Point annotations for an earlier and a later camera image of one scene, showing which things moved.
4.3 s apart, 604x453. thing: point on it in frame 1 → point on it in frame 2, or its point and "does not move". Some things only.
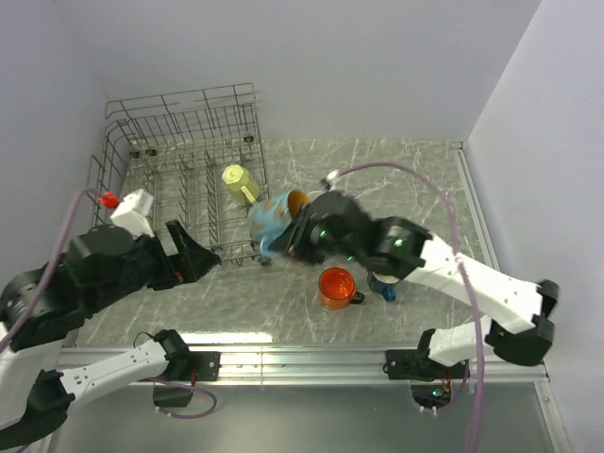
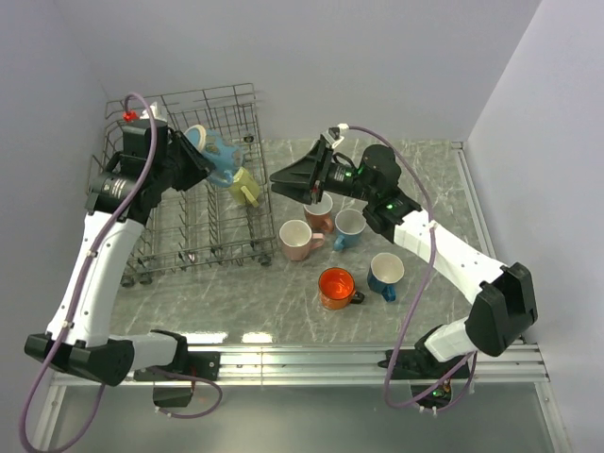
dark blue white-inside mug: [385, 285] does not move
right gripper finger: [287, 243] → [310, 168]
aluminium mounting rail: [361, 364] does not move
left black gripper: [187, 264] → [194, 157]
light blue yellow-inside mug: [268, 217] → [223, 152]
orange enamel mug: [336, 289] does not move
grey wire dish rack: [197, 159] does not move
